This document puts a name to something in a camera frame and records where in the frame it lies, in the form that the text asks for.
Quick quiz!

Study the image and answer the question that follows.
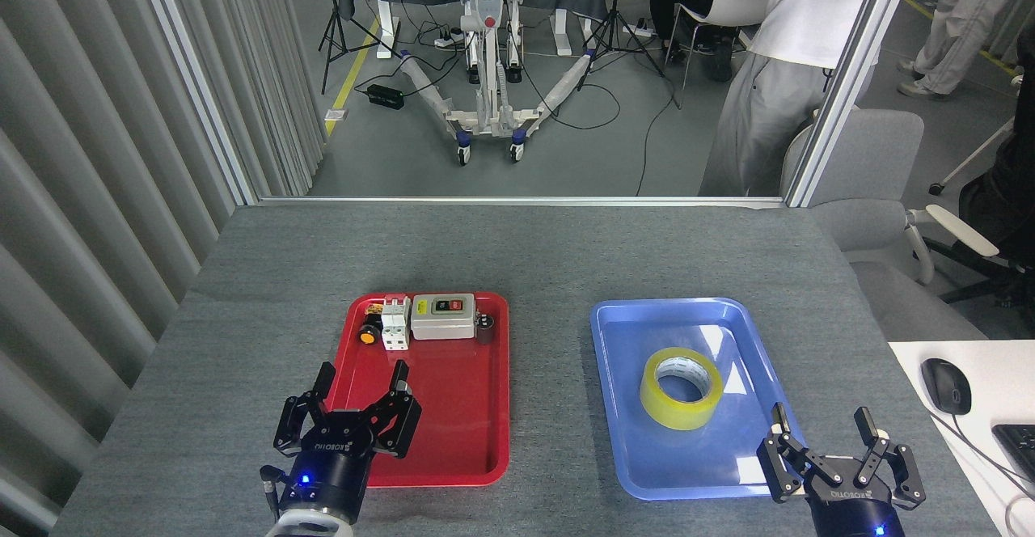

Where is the red plastic tray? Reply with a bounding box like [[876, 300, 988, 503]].
[[309, 291, 510, 488]]

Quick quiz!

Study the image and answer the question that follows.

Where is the silver frame post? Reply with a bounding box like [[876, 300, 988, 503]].
[[133, 0, 260, 206], [783, 0, 921, 208]]

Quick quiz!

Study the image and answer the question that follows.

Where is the silver frame rail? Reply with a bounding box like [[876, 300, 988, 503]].
[[257, 196, 787, 209]]

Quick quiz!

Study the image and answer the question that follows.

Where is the white desk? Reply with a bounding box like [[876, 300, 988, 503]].
[[888, 340, 1035, 537]]

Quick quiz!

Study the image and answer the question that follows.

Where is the black tripod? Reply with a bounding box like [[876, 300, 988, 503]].
[[578, 0, 682, 109], [318, 0, 403, 95]]

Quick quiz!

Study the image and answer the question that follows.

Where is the black office chair white armrest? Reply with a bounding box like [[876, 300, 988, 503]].
[[904, 0, 1035, 336]]

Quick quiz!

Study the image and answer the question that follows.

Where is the black floor cable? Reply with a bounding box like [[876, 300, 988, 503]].
[[517, 36, 623, 131]]

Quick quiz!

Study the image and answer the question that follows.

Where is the yellow tape roll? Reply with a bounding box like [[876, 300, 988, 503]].
[[640, 348, 725, 431]]

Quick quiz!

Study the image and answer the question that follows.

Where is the person standing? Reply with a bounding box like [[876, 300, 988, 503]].
[[698, 0, 971, 197], [896, 0, 1018, 102]]

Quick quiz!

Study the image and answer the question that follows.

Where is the grey office chair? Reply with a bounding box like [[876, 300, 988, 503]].
[[781, 108, 987, 342]]

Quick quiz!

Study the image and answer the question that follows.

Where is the mouse cable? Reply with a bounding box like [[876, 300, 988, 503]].
[[930, 412, 1035, 537]]

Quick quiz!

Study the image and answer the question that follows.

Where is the white stand on wheels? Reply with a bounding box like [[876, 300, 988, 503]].
[[400, 0, 595, 166]]

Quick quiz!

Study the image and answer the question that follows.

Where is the black keyboard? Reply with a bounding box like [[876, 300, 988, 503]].
[[992, 424, 1035, 485]]

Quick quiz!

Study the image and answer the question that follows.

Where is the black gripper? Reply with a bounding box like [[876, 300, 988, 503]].
[[757, 402, 927, 537], [273, 360, 423, 515]]

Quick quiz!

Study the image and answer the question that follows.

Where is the white circuit breaker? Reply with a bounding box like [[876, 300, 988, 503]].
[[381, 297, 412, 352]]

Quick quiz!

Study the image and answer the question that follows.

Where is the grey push button switch box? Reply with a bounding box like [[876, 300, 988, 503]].
[[410, 294, 476, 341]]

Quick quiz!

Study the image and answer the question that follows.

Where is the black computer mouse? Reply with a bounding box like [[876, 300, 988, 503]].
[[921, 357, 972, 416]]

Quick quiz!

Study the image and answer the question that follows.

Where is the blue plastic tray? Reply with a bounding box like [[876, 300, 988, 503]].
[[590, 298, 817, 501]]

